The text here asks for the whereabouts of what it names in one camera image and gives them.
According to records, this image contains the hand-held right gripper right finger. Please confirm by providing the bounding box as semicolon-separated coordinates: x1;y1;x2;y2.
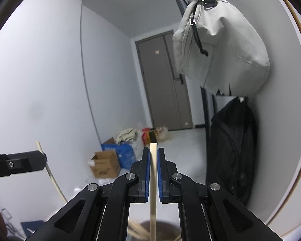
158;147;284;241

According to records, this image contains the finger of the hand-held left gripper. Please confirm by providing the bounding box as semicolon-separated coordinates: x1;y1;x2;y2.
0;150;48;179

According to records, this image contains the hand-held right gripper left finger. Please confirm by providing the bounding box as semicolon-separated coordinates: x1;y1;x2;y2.
25;147;151;241

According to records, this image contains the wooden chopstick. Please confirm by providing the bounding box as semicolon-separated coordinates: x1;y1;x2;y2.
36;141;69;204
149;143;157;241

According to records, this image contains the bundle of wooden chopsticks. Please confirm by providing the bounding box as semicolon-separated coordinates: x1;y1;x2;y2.
128;220;148;241

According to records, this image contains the blue cardboard box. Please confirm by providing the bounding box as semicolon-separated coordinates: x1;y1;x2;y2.
101;137;137;169

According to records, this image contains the red and yellow bag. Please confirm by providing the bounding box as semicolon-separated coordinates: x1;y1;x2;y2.
141;128;158;146

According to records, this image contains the white plastic bag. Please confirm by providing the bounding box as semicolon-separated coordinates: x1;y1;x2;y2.
157;127;174;143

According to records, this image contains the brown cardboard box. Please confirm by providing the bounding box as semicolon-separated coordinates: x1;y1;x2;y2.
90;151;121;179

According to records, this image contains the cream cloth bag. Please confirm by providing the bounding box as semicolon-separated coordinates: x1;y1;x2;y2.
116;128;141;144

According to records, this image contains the dark blue flat box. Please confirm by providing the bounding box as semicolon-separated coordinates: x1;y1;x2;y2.
21;220;45;239

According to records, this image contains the black backpack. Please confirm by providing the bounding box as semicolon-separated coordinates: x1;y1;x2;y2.
206;96;258;205

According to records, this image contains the grey door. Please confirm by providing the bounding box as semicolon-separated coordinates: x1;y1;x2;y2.
135;30;194;131

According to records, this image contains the beige sling bag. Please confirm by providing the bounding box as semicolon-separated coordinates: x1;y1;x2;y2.
172;0;270;96

